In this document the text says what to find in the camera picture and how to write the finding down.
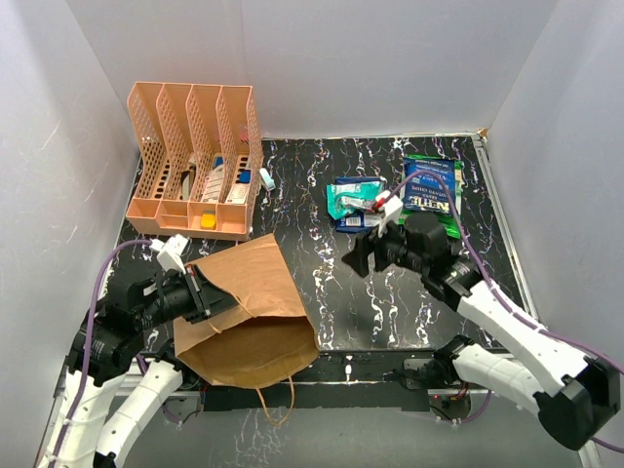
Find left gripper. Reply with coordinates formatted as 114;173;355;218
137;260;242;328

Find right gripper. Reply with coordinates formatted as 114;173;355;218
341;213;428;278

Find blue snack packet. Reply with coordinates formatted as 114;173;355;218
334;176;384;233

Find small candy bar packet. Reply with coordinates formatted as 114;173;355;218
338;196;376;212

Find teal snack packet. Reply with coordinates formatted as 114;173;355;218
327;180;383;220

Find brown paper bag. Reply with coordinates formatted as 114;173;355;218
174;234;320;393

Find blue Kettle chips bag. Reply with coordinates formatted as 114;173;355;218
401;155;463;216

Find green Chuba chips bag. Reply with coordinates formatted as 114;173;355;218
399;171;461;239

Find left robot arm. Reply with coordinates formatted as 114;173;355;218
39;265;239;467

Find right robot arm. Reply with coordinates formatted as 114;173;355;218
342;213;621;450

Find yellow sticky note block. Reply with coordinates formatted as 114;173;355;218
200;211;216;230

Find white label cards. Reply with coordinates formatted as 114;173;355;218
200;155;252;205

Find small white blue stapler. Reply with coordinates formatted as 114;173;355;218
258;168;275;192

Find orange plastic file organizer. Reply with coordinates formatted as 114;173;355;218
126;82;264;241

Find aluminium table frame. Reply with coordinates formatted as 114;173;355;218
36;127;605;468

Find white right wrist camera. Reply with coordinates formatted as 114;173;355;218
372;190;403;238

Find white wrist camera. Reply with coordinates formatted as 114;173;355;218
149;234;190;274
372;190;403;238

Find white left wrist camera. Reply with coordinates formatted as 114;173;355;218
149;234;190;274

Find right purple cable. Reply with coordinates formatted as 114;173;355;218
382;170;624;454

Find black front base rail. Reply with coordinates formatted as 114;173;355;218
202;350;432;412

